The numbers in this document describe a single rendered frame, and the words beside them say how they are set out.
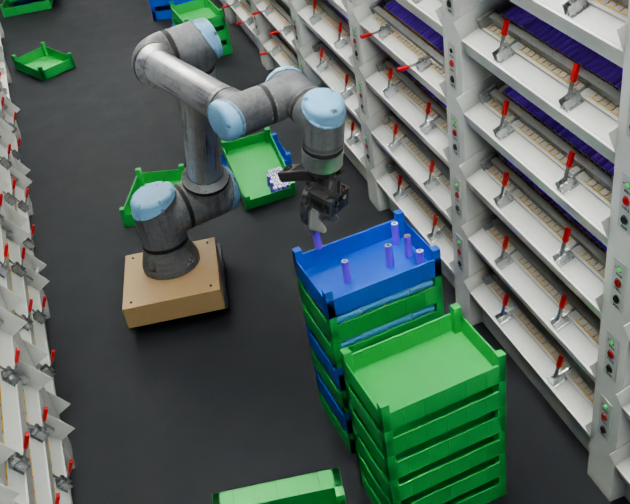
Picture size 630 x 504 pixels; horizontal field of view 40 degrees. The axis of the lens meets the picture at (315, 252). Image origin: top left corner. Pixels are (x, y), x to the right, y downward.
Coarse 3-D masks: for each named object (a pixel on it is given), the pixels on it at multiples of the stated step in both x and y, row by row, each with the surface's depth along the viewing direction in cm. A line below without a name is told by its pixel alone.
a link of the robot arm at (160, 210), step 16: (144, 192) 270; (160, 192) 268; (176, 192) 271; (144, 208) 264; (160, 208) 264; (176, 208) 269; (144, 224) 267; (160, 224) 267; (176, 224) 270; (192, 224) 274; (144, 240) 272; (160, 240) 270; (176, 240) 273
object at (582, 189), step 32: (480, 96) 212; (512, 96) 208; (480, 128) 209; (512, 128) 203; (544, 128) 194; (512, 160) 200; (544, 160) 191; (576, 160) 183; (608, 160) 180; (576, 192) 181; (608, 192) 176; (608, 224) 167
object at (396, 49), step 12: (372, 0) 268; (384, 0) 267; (360, 12) 268; (372, 12) 268; (360, 24) 269; (372, 24) 266; (384, 24) 262; (372, 36) 264; (396, 36) 254; (384, 48) 258; (396, 48) 250; (408, 48) 247; (396, 60) 253; (408, 60) 243; (420, 72) 236; (432, 72) 234; (432, 84) 230; (444, 84) 221; (444, 96) 224
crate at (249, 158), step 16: (224, 144) 335; (240, 144) 341; (256, 144) 343; (272, 144) 341; (240, 160) 339; (256, 160) 339; (272, 160) 339; (240, 176) 335; (256, 176) 335; (240, 192) 327; (256, 192) 331; (288, 192) 328
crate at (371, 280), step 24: (336, 240) 213; (360, 240) 216; (384, 240) 219; (312, 264) 214; (336, 264) 214; (360, 264) 213; (384, 264) 211; (408, 264) 210; (432, 264) 202; (312, 288) 203; (336, 288) 206; (360, 288) 197; (384, 288) 200; (336, 312) 198
